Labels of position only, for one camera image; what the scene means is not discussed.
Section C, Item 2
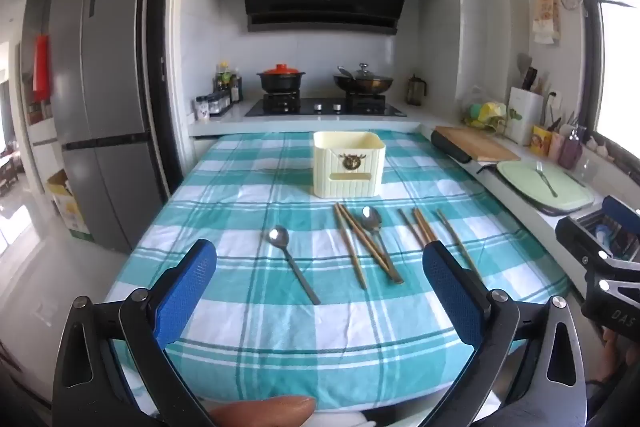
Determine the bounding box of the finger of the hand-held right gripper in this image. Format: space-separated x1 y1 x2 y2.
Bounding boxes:
555 216 614 281
602 196 640 258

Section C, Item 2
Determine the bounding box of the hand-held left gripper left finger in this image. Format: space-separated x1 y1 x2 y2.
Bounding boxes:
51 238 218 427

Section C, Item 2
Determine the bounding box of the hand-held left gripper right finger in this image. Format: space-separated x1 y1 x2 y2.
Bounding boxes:
422 241 588 427

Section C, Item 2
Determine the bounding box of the steel spoon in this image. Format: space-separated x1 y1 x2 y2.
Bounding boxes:
268 226 321 306
361 206 405 284

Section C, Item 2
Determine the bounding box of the cream ribbed utensil holder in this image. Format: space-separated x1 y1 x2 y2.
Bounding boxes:
313 131 387 198

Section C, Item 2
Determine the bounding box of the person's right hand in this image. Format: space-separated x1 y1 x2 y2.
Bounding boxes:
600 327 632 385

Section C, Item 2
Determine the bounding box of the person's left hand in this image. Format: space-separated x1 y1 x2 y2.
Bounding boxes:
207 396 317 427

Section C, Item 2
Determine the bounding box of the steel fork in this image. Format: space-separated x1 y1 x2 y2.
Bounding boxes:
535 162 559 198

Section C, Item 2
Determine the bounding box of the green tray with fork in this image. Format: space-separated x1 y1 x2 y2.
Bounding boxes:
496 160 596 214

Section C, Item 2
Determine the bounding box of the purple soap bottle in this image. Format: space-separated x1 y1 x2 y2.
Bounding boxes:
558 129 583 170

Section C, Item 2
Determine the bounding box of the yellow box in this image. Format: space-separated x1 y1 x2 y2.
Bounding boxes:
531 124 553 155

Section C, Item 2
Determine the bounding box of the teal plaid tablecloth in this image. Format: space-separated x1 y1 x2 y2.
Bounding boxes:
102 130 571 413

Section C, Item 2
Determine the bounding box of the white knife block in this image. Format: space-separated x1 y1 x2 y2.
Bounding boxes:
507 86 545 146

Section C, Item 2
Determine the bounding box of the wooden cutting board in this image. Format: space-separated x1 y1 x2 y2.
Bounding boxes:
435 125 522 162

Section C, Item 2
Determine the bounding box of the cardboard box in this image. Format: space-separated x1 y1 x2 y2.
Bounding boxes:
46 169 96 242

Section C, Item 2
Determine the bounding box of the window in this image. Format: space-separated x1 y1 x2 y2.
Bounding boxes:
570 0 640 152

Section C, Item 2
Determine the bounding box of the yellow green bag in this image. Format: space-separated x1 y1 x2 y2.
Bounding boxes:
462 101 508 132

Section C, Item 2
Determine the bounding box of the row of spice jars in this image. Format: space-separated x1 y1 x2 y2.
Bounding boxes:
195 91 232 122
214 61 244 104

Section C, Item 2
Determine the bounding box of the dark glass jar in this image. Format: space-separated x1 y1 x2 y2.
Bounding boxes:
406 74 427 106

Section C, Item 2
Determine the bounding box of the silver refrigerator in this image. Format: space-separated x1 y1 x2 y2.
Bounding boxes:
47 0 168 255

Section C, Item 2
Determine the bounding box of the black gas hob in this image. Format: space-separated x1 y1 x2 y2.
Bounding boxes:
244 97 408 118

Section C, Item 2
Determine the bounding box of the dark wok with glass lid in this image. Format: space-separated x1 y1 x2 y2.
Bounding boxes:
333 63 394 96

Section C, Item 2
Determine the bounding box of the black clay pot red lid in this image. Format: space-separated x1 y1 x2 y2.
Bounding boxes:
256 63 308 96

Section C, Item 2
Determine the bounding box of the red hanging item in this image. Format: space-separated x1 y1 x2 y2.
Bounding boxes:
32 34 52 100

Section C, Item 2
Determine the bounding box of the black range hood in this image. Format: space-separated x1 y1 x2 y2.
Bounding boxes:
236 0 418 34

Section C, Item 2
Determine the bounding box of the wall calendar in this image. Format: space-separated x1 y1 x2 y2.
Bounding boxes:
532 0 562 45

